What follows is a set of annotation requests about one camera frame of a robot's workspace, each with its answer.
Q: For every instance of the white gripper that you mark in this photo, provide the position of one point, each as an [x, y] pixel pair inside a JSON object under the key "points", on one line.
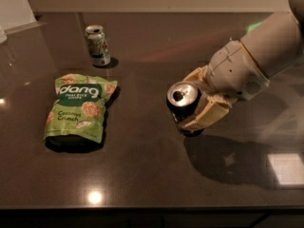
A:
{"points": [[235, 70]]}

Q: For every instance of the blue pepsi can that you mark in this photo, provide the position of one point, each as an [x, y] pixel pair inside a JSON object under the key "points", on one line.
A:
{"points": [[182, 99]]}

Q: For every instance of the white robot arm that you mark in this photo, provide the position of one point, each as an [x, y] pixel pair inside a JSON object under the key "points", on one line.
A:
{"points": [[277, 42]]}

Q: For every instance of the green white soda can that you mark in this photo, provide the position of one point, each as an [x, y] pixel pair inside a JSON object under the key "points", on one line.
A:
{"points": [[97, 45]]}

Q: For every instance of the green dang chips bag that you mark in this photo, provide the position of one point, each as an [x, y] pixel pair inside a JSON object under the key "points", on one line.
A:
{"points": [[78, 113]]}

